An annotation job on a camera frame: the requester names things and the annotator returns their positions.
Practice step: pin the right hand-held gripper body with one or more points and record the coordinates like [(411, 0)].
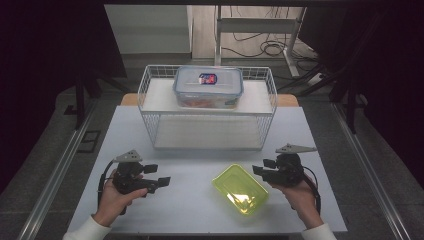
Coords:
[(287, 170)]

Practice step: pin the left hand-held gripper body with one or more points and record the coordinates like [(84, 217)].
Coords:
[(128, 178)]

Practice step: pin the clear blue-rimmed food container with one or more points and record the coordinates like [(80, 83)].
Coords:
[(208, 87)]

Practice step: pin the person's left hand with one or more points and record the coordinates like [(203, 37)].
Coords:
[(115, 203)]

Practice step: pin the person's right hand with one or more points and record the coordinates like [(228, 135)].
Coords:
[(303, 203)]

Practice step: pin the yellow plastic lid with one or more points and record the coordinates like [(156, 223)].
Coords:
[(240, 189)]

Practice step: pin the wooden table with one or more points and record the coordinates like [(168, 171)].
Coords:
[(128, 99)]

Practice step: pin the black metal stand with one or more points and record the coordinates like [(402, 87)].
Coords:
[(80, 96), (350, 100)]

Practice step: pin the white power strip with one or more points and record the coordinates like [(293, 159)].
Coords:
[(315, 79)]

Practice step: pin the white cabinet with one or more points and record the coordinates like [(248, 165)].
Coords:
[(150, 30)]

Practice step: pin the black floor bracket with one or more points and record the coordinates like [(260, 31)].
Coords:
[(89, 141)]

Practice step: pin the aluminium rail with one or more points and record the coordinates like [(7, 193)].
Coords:
[(370, 166), (55, 173)]

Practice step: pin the white desk frame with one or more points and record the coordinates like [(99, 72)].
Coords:
[(256, 25)]

